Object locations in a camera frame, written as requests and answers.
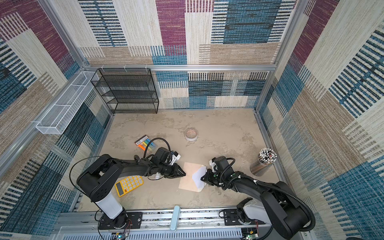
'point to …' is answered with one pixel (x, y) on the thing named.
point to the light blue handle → (175, 218)
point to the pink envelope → (187, 182)
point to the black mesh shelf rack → (127, 90)
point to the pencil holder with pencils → (266, 158)
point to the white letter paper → (197, 176)
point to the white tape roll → (191, 134)
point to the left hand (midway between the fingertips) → (184, 174)
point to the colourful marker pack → (142, 142)
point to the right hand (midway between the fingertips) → (201, 181)
